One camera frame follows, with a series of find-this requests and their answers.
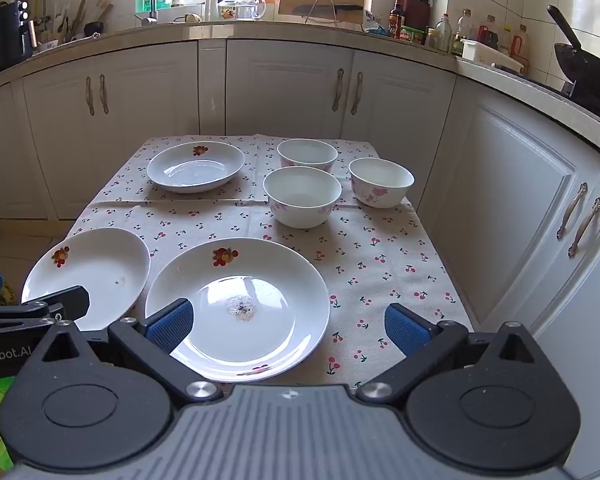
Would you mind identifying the dark sauce bottle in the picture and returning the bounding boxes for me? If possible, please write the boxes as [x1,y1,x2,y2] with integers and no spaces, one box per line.
[389,0,406,39]

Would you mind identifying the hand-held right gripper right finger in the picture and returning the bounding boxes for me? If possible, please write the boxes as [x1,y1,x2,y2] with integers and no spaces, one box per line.
[355,302,557,407]

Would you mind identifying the blue white plastic bag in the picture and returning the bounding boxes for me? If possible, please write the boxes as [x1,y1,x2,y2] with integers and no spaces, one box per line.
[362,10,391,37]

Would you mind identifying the glass pitcher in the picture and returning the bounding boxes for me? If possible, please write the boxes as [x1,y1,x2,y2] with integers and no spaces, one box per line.
[236,0,267,21]

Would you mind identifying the grey stone kitchen countertop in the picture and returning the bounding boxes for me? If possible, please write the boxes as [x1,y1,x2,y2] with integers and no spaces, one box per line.
[0,12,600,166]

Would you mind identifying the dark red knife block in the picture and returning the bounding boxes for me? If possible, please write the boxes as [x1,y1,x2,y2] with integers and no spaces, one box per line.
[401,0,436,31]

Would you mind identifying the white pink-flower bowl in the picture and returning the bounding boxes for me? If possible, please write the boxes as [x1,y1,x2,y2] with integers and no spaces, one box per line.
[277,138,339,173]
[263,166,342,229]
[348,158,415,209]

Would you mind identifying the black wok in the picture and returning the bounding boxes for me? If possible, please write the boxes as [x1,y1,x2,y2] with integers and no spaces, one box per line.
[546,5,600,111]

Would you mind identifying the cherry-print tablecloth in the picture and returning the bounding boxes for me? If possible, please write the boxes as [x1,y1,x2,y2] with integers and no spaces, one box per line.
[65,134,476,391]

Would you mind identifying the kitchen utensils in holder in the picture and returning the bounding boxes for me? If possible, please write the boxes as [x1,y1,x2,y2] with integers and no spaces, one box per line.
[45,0,115,43]

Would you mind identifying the black gas stove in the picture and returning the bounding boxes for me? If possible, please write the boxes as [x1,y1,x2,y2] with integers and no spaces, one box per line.
[560,79,600,129]

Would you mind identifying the white cabinet door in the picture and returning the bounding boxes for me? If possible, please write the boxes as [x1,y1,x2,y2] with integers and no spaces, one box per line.
[352,50,457,148]
[22,62,98,221]
[415,77,600,341]
[226,40,355,140]
[525,160,600,478]
[96,41,199,196]

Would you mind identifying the white plastic container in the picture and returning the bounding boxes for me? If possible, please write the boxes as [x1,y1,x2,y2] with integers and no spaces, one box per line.
[461,38,527,74]

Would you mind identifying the cooking oil bottle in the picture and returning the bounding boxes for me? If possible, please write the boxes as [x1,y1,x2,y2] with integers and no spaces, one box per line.
[509,24,531,77]

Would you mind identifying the white fruit-print plate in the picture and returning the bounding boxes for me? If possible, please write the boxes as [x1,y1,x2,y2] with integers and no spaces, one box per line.
[145,237,331,383]
[146,141,246,194]
[21,227,151,332]

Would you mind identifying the clear plastic bottle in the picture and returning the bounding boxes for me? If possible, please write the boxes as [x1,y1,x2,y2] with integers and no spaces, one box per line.
[454,8,475,56]
[435,13,454,54]

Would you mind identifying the dark kitchen cleaver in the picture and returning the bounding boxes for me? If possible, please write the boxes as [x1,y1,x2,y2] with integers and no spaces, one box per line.
[292,4,364,16]

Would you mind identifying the white cabinet filler panel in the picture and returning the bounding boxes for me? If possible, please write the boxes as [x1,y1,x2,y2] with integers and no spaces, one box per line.
[198,40,227,137]

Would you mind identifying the dark liquid bottle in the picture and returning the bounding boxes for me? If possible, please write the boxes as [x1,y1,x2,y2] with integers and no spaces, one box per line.
[479,15,501,51]

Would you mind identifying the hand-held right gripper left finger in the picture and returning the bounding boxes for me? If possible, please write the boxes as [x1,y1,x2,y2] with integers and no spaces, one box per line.
[27,298,226,409]

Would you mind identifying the black countertop appliance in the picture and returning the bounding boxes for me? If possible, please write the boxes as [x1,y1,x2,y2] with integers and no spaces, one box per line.
[0,1,35,77]

